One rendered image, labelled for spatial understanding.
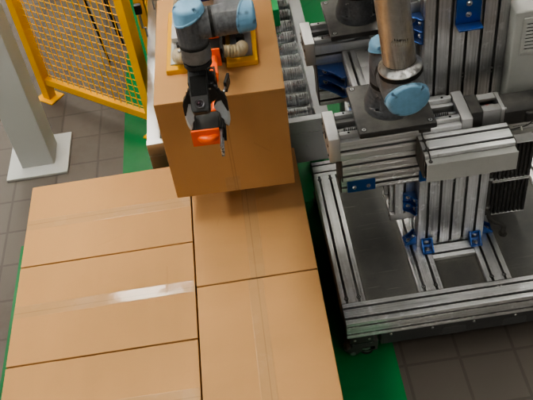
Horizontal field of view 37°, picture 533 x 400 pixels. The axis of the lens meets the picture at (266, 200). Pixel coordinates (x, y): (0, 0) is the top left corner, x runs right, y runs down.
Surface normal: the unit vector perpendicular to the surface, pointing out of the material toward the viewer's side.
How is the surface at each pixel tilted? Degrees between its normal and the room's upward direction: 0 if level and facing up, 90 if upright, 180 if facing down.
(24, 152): 90
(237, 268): 0
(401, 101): 97
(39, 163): 90
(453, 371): 0
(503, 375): 0
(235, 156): 90
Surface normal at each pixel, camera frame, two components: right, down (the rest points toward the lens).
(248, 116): 0.08, 0.70
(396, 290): -0.11, -0.69
